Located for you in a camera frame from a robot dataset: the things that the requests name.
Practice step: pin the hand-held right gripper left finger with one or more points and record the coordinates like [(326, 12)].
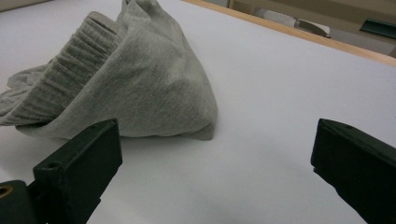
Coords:
[(77, 171)]

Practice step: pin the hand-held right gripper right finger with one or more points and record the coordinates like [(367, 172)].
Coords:
[(361, 168)]

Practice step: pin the grey knit garment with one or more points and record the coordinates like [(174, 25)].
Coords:
[(149, 81)]

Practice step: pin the dark green object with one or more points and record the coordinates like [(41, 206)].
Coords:
[(378, 28)]

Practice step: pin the grey flat object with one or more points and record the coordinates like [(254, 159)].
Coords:
[(314, 28)]

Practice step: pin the light wooden furniture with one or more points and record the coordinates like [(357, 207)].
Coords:
[(327, 7)]

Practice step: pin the white textured roll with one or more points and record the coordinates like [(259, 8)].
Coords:
[(278, 18)]

